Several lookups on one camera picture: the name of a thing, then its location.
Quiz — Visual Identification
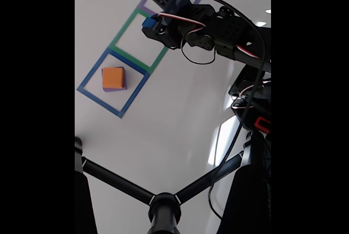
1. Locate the black tripod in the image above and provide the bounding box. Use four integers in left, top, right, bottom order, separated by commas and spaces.
75, 130, 272, 234

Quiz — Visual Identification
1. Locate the black camera cable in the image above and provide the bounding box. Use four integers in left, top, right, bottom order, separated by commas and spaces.
176, 0, 272, 220

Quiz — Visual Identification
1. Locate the small blue cube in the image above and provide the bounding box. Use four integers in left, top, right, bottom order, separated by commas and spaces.
142, 17, 158, 29

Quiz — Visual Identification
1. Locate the orange cube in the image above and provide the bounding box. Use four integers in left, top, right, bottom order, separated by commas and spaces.
102, 67, 125, 89

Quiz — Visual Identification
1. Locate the red clamp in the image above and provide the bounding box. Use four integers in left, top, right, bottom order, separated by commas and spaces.
254, 116, 272, 134

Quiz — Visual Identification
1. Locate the blue tape square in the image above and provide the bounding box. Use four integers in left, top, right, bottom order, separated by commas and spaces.
77, 47, 151, 119

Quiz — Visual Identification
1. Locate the large purple cube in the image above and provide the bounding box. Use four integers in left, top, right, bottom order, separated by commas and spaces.
101, 67, 128, 93

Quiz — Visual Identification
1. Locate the green tape square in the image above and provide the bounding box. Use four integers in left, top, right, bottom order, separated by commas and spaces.
108, 7, 170, 74

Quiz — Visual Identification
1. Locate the striped servo cable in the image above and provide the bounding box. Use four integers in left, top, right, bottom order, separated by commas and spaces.
157, 12, 264, 65
231, 80, 272, 109

